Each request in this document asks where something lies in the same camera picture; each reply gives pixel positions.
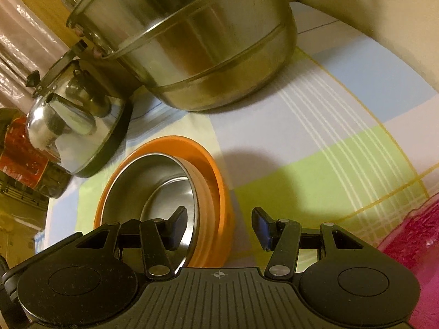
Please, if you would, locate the cooking oil bottle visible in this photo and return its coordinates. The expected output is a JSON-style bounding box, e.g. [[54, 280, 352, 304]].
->
[[1, 107, 71, 198]]

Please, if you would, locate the beige curtain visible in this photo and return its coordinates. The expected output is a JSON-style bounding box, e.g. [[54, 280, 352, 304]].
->
[[1, 0, 68, 113]]

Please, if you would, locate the checkered tablecloth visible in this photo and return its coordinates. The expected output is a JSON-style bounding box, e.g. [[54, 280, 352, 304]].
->
[[43, 2, 438, 266]]

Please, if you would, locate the stainless steel steamer pot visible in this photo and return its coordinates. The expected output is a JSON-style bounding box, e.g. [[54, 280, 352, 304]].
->
[[62, 0, 298, 111]]

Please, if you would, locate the pink glass plate floral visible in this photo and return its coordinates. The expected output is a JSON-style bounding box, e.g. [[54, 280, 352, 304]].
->
[[378, 195, 438, 328]]

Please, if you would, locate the stainless steel bowl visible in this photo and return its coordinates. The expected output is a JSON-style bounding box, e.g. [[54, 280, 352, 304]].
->
[[100, 153, 199, 270]]

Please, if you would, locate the stainless steel kettle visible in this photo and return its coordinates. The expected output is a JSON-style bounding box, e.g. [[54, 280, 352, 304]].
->
[[26, 40, 133, 177]]

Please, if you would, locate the orange plastic bowl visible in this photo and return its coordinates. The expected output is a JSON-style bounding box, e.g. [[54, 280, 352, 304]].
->
[[94, 136, 234, 268]]

